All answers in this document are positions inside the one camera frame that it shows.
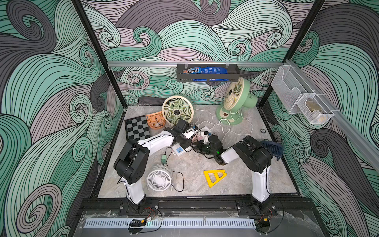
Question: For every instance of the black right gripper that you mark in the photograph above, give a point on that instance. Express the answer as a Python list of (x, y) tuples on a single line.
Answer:
[(200, 146)]

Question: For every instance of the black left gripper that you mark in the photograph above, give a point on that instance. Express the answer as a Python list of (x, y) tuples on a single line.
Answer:
[(188, 142)]

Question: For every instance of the white multicolour power strip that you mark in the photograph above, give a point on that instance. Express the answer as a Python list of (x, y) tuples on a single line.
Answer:
[(193, 138)]

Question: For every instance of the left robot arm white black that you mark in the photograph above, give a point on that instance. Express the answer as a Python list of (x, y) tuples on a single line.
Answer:
[(131, 163)]

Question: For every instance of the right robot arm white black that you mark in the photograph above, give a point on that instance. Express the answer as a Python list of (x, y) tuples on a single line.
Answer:
[(253, 154)]

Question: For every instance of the cream green round fan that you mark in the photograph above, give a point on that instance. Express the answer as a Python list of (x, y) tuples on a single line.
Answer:
[(177, 107)]

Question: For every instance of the white round desk fan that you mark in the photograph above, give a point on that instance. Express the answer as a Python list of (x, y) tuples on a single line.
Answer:
[(160, 178)]

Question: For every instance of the green usb charger adapter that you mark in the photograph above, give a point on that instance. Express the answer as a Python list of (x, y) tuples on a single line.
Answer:
[(164, 159)]

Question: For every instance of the yellow triangle ruler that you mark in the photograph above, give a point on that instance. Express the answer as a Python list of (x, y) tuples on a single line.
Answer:
[(214, 176)]

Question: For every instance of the black grey chessboard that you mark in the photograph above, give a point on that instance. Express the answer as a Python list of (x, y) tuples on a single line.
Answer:
[(137, 128)]

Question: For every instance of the blue candy packet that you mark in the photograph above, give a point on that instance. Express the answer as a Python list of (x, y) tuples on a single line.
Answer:
[(206, 70)]

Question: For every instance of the green pedestal desk fan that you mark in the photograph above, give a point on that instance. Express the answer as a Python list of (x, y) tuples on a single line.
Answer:
[(238, 95)]

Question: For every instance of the black wall shelf tray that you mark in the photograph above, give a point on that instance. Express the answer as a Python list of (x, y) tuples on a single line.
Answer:
[(232, 76)]

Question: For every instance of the white perforated cable duct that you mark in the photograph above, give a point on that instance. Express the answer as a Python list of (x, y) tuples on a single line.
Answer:
[(172, 223)]

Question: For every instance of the clear plastic wall bin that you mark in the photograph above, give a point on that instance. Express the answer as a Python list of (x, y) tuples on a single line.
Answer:
[(298, 98)]

